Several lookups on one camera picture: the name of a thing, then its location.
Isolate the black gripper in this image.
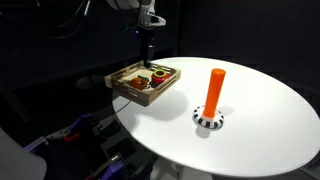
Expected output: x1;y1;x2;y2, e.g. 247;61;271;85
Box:
138;26;156;68

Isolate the wooden slatted tray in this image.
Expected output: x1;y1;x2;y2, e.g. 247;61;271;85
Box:
104;60;182;108

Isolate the black white orange toy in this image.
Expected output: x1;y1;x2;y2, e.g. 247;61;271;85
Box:
137;75;152;91

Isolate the orange stacking peg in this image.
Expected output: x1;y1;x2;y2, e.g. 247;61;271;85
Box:
202;68;227;119

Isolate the purple clamp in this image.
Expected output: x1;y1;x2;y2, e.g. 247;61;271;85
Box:
99;159;129;180
70;113;96;133
23;135;50;153

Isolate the green ring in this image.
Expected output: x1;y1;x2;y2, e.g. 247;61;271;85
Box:
152;68;168;80

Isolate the red ring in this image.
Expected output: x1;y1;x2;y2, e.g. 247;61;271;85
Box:
151;71;171;89

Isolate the orange ring toy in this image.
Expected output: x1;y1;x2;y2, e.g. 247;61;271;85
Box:
129;77;146;90

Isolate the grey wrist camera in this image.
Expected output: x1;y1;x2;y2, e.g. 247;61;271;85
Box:
145;13;167;28

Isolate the black white striped ring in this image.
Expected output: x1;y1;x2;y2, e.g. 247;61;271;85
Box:
192;105;225;131

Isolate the white table pedestal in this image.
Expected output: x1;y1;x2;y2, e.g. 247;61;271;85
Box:
149;156;214;180

